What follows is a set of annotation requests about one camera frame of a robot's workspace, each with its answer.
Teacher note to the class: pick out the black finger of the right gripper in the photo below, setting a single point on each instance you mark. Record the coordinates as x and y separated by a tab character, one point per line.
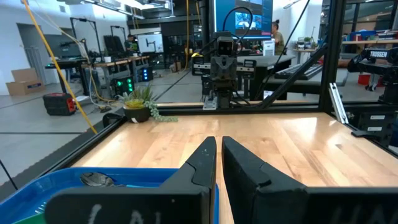
230	71
217	71

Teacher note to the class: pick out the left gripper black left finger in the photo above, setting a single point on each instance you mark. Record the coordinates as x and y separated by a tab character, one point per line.
186	199

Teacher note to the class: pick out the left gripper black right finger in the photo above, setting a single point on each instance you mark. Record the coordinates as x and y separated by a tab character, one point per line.
248	186

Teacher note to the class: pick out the silver metal fork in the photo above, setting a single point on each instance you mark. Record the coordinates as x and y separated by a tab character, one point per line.
41	208

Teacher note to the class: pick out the green round plate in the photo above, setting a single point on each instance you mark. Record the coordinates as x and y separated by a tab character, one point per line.
29	220

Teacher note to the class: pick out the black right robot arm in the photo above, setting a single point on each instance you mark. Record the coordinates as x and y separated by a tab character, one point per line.
224	98

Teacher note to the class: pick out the blue plastic tray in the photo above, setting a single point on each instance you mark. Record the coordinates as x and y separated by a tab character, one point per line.
46	186

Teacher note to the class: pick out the yellow tape tag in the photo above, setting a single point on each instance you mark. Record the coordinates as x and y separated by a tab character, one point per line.
196	54

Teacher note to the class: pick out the white paper sign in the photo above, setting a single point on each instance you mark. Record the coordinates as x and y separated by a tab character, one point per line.
269	48

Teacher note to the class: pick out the large blue display screen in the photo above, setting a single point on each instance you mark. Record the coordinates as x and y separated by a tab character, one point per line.
248	18

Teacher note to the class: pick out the person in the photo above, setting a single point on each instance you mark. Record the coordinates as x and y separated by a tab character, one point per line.
130	43
279	40

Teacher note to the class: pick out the computer with blue lights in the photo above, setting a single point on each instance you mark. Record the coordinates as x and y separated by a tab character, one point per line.
145	74

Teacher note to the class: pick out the white display screen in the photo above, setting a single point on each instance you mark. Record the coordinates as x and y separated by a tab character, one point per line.
150	43

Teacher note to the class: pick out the succulent plant in black pot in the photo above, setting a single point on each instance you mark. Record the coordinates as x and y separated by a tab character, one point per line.
136	104

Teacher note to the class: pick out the computer with green lights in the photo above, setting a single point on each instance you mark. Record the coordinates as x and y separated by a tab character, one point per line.
123	85

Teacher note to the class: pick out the wooden workbench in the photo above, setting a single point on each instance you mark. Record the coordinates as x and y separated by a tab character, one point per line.
115	63

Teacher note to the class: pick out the red bucket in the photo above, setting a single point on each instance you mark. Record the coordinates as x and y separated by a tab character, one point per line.
363	79

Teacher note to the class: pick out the black control box white labels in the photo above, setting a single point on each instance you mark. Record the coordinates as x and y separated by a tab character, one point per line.
376	124

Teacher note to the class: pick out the storage shelf with items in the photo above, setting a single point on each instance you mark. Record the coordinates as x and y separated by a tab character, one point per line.
370	40

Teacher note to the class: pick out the black workstation desk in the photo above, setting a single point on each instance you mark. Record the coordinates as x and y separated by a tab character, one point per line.
66	63

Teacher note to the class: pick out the red and black toolbox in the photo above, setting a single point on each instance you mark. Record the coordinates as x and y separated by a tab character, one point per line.
57	104

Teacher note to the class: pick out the cardboard box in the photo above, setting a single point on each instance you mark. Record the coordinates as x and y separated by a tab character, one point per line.
25	82

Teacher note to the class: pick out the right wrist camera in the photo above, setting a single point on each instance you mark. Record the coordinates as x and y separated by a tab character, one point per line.
225	46

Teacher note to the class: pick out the black aluminium table frame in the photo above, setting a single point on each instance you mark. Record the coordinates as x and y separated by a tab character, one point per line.
332	62

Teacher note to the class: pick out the silver metal bracket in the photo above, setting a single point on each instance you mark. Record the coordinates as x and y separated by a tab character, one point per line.
337	102

